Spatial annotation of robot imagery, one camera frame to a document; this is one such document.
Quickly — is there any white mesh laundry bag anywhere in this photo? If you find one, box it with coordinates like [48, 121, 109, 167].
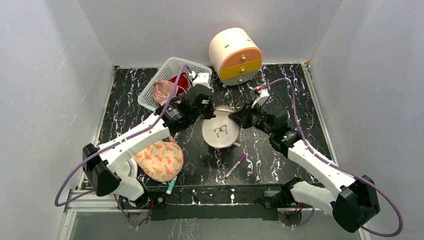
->
[202, 105, 241, 149]

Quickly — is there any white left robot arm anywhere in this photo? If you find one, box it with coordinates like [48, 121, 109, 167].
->
[82, 84, 215, 208]

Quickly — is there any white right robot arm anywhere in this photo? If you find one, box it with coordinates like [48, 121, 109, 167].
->
[228, 103, 380, 233]

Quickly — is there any red bra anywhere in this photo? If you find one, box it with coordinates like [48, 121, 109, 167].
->
[173, 72, 192, 97]

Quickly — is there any pink satin bra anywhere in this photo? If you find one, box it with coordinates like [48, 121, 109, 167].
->
[152, 80, 177, 106]

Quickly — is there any peach floral bra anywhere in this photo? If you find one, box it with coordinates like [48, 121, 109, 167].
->
[132, 136, 184, 182]

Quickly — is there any white mesh bag lid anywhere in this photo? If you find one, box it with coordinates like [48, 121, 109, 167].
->
[115, 158, 138, 179]

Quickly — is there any white plastic basket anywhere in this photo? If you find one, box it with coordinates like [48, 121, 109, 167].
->
[137, 57, 212, 111]

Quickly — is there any pink pen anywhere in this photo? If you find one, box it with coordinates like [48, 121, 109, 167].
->
[224, 154, 247, 179]

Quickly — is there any round white drawer cabinet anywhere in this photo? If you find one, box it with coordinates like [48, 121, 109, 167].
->
[208, 27, 263, 86]

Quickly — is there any teal white marker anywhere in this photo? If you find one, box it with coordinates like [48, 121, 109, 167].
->
[165, 176, 178, 195]

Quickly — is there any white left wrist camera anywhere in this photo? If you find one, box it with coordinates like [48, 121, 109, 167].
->
[188, 71, 211, 89]

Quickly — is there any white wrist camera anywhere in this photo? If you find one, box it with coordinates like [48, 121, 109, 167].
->
[188, 71, 211, 89]
[252, 86, 270, 108]

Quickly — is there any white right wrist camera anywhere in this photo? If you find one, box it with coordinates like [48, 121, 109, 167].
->
[252, 86, 270, 108]

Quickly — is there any black table front rail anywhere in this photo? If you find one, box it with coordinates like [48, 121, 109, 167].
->
[64, 185, 364, 222]

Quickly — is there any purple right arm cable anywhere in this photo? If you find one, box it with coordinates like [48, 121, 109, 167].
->
[256, 78, 404, 238]

